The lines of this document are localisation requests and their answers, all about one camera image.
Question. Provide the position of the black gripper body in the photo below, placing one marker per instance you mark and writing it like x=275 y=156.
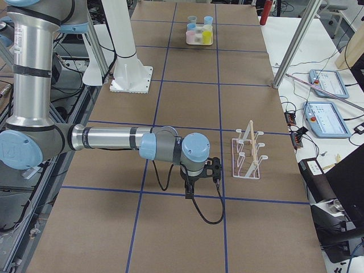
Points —
x=191 y=181

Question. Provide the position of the pale cream plastic cup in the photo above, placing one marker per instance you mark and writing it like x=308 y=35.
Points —
x=208 y=27

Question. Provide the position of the light blue plastic cup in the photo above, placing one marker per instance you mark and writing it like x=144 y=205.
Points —
x=208 y=20

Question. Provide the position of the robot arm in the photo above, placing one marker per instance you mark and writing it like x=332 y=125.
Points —
x=31 y=137

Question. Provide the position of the pink plastic cup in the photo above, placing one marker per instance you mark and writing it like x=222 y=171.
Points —
x=190 y=37

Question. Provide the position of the yellow plastic cup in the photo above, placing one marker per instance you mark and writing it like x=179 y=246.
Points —
x=207 y=37

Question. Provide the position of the grey plastic cup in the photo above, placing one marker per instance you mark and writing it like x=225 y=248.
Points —
x=192 y=19

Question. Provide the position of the black box device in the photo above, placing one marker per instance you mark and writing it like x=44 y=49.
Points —
x=316 y=180

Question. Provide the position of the cream serving tray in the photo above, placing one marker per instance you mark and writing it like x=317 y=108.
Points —
x=198 y=38

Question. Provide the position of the near teach pendant tablet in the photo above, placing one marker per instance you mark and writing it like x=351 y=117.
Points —
x=324 y=120

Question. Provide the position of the teach pendant tablet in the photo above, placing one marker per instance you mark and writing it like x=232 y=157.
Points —
x=324 y=120
x=330 y=81

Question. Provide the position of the black monitor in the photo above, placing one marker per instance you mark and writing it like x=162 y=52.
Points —
x=346 y=181

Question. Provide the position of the far teach pendant tablet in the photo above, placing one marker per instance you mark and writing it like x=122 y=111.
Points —
x=330 y=81

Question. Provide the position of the metal reacher grabber stick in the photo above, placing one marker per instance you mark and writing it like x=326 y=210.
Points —
x=325 y=92

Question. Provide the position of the red bottle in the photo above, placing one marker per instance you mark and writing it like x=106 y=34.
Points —
x=266 y=12

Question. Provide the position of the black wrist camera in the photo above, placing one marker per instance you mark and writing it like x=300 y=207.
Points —
x=213 y=169

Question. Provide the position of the white wire cup rack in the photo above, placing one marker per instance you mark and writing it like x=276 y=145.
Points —
x=245 y=147

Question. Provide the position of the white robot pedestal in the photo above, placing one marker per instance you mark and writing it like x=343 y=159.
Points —
x=129 y=75

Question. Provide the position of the aluminium frame post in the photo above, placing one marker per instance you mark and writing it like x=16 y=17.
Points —
x=298 y=36

